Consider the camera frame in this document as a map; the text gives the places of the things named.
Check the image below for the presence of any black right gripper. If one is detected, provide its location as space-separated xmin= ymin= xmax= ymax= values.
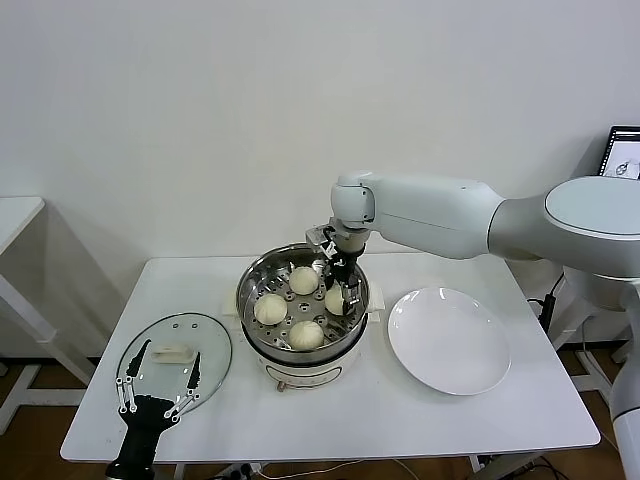
xmin=319 ymin=249 xmax=362 ymax=317

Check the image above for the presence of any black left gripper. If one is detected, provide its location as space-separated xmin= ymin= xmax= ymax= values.
xmin=114 ymin=338 xmax=202 ymax=465

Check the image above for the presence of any white steamed baozi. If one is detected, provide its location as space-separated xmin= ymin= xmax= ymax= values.
xmin=323 ymin=285 xmax=349 ymax=316
xmin=289 ymin=266 xmax=321 ymax=296
xmin=288 ymin=319 xmax=325 ymax=351
xmin=253 ymin=293 xmax=289 ymax=325

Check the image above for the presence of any glass lid with cream handle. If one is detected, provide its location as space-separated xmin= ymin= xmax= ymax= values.
xmin=115 ymin=312 xmax=234 ymax=416

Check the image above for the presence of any stainless steel steamer basket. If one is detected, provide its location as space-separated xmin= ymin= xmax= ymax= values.
xmin=234 ymin=243 xmax=370 ymax=354

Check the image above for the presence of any white round plate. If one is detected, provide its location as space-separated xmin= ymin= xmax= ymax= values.
xmin=387 ymin=287 xmax=513 ymax=397

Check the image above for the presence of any white power strip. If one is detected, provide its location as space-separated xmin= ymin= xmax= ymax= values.
xmin=219 ymin=462 xmax=264 ymax=480

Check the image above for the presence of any black power adapter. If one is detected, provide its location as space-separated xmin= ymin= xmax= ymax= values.
xmin=537 ymin=293 xmax=557 ymax=332

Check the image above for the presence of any white empty side table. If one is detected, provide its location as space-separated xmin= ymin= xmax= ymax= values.
xmin=0 ymin=197 xmax=97 ymax=437

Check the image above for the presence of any dark grey laptop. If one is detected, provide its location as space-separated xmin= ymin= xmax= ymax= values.
xmin=597 ymin=124 xmax=640 ymax=179

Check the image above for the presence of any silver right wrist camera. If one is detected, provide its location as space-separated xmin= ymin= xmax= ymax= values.
xmin=304 ymin=225 xmax=339 ymax=251

